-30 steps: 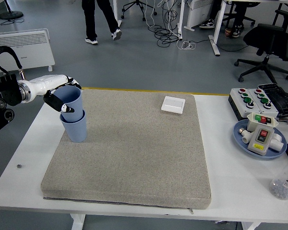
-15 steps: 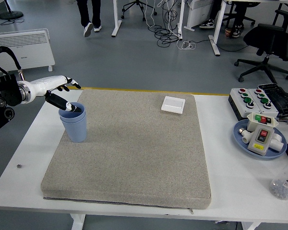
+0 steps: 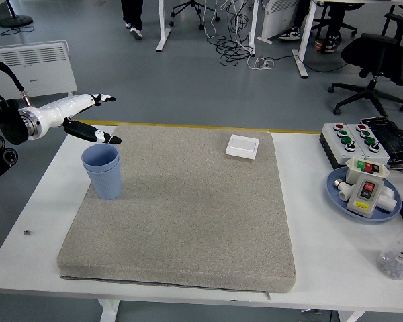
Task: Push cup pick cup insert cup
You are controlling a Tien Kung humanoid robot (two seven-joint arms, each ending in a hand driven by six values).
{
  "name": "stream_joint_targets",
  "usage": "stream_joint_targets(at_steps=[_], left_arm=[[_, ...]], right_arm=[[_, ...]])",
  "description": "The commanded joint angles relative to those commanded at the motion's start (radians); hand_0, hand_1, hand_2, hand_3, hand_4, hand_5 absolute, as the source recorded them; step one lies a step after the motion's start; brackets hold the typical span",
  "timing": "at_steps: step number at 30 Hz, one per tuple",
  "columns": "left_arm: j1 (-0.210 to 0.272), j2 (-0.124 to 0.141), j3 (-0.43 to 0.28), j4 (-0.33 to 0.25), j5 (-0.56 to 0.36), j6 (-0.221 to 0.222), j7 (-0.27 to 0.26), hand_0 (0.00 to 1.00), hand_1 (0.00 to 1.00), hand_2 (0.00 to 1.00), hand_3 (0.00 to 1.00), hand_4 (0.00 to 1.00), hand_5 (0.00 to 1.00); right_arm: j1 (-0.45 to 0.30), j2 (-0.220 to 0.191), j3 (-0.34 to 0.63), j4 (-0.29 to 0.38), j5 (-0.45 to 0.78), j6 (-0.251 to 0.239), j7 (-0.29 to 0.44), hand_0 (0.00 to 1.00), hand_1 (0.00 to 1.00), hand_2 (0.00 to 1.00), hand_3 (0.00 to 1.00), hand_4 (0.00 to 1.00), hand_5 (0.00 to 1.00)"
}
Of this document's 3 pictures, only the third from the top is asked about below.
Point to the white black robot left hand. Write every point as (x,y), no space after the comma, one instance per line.
(60,109)

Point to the blue ribbed cup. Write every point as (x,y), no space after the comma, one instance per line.
(99,156)
(107,184)

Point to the brown paper cup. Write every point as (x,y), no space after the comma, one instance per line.
(319,46)

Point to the white push-button control box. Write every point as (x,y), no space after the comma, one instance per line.
(377,152)
(332,139)

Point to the white panel heater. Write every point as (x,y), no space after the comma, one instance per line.
(278,16)
(43,73)

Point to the black fan stand base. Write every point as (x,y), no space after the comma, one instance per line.
(16,21)

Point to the person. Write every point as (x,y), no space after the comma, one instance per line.
(290,33)
(336,16)
(134,13)

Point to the white desk leg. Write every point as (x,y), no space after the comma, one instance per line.
(163,33)
(253,27)

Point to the black chair base with castors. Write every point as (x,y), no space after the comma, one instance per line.
(191,4)

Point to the grey-brown cushion mat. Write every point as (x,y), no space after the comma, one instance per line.
(188,218)

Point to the blue plate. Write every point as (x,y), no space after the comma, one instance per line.
(336,198)

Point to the white pipe fitting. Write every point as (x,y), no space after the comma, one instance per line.
(388,201)
(344,192)

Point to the white table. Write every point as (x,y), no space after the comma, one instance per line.
(322,251)

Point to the black office chair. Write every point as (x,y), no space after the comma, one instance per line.
(372,50)

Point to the black tool case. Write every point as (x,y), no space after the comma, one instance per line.
(393,134)

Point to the clear bottle with red cap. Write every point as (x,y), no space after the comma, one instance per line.
(394,258)

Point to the white wall switch plate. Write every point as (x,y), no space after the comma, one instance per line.
(242,147)

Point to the white three-button switch box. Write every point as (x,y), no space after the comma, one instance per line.
(352,166)

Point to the grey two-button power switch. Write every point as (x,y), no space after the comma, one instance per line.
(362,201)

